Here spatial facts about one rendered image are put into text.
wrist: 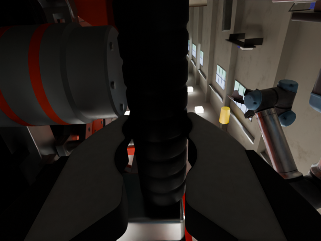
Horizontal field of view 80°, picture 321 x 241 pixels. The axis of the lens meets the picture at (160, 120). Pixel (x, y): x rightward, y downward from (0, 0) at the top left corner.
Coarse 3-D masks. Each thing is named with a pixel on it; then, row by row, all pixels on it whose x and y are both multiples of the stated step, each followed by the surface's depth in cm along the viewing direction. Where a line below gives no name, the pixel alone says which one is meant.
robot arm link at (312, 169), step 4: (320, 160) 71; (312, 164) 75; (316, 164) 73; (320, 164) 70; (312, 168) 73; (316, 168) 72; (320, 168) 70; (308, 172) 76; (312, 172) 72; (316, 172) 71; (320, 172) 70; (304, 176) 74; (308, 176) 74; (312, 176) 72; (316, 176) 70; (320, 176) 69; (312, 180) 71; (316, 180) 71; (320, 180) 69; (316, 184) 70; (320, 184) 70; (320, 188) 69; (320, 192) 69
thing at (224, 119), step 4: (224, 108) 864; (228, 108) 862; (224, 112) 855; (228, 112) 854; (220, 116) 880; (224, 116) 862; (228, 116) 864; (220, 120) 886; (224, 120) 871; (228, 120) 877
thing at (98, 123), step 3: (96, 120) 58; (99, 120) 60; (102, 120) 63; (93, 123) 55; (96, 123) 58; (99, 123) 60; (102, 123) 62; (78, 126) 55; (93, 126) 55; (96, 126) 58; (99, 126) 60; (102, 126) 63; (78, 129) 54; (93, 129) 55; (96, 129) 57; (99, 129) 60; (78, 132) 54; (93, 132) 55; (78, 135) 54; (78, 138) 57
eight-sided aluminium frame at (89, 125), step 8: (40, 0) 42; (48, 0) 43; (56, 0) 42; (64, 0) 42; (72, 0) 45; (48, 8) 44; (56, 8) 44; (64, 8) 44; (72, 8) 45; (48, 16) 45; (56, 16) 46; (64, 16) 45; (72, 16) 45; (64, 128) 50; (72, 128) 51; (80, 128) 50; (88, 128) 53; (72, 136) 51; (80, 136) 50; (88, 136) 51
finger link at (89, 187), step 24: (120, 120) 11; (96, 144) 9; (120, 144) 9; (72, 168) 8; (96, 168) 8; (120, 168) 9; (72, 192) 7; (96, 192) 7; (120, 192) 7; (48, 216) 6; (72, 216) 6; (96, 216) 6; (120, 216) 6; (24, 240) 5; (48, 240) 5; (72, 240) 5; (96, 240) 6
